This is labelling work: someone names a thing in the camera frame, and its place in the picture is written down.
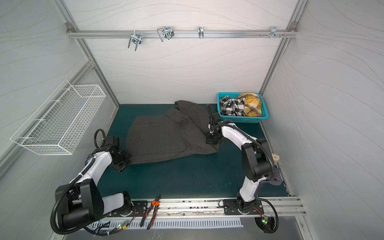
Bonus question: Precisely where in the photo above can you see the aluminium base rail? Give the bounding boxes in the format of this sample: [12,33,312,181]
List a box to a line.
[157,197,307,219]

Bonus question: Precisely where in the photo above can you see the white slotted cable duct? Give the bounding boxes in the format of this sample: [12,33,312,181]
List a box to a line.
[88,218,244,231]

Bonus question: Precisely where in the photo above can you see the black white plaid shirt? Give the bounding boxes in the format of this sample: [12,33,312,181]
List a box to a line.
[219,96,245,117]

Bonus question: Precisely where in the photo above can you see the blue white ceramic bowl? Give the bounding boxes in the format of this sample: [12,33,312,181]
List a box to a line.
[85,154,94,166]

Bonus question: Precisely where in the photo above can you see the yellow plaid shirt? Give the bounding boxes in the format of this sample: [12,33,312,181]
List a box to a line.
[238,93,263,117]

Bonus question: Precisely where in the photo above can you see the cream thread spool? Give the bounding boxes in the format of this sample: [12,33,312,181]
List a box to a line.
[272,153,280,165]

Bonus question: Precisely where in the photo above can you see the teal plastic basket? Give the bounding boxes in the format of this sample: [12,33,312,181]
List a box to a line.
[217,92,269,124]

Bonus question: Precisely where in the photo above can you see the white wire basket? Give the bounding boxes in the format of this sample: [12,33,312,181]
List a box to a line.
[10,80,106,156]

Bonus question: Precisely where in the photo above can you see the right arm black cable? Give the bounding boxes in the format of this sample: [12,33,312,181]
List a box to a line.
[206,103,280,234]

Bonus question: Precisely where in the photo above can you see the aluminium horizontal rail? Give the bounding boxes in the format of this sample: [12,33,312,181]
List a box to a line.
[67,29,299,39]

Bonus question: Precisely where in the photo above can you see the orange black pliers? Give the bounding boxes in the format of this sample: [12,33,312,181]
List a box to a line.
[139,194,162,231]

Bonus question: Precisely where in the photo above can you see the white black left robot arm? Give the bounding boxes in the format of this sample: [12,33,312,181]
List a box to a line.
[50,136,134,235]

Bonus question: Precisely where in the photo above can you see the small metal ring clamp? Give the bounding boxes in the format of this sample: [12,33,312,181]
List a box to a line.
[198,27,204,39]

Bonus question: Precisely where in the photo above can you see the dark grey striped shirt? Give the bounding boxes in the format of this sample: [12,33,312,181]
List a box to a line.
[126,101,219,165]

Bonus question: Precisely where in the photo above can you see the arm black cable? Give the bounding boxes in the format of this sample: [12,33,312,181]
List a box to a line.
[206,103,280,234]
[49,128,133,237]

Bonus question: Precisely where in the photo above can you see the metal wire hook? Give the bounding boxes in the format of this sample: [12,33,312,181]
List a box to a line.
[157,26,175,42]

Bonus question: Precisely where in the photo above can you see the black round fan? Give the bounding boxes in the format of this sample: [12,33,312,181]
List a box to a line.
[255,216,278,234]

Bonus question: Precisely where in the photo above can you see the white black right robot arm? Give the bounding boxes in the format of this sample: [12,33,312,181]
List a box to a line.
[206,113,283,215]

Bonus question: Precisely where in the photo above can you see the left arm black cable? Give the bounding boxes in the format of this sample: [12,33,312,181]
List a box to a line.
[49,128,133,237]

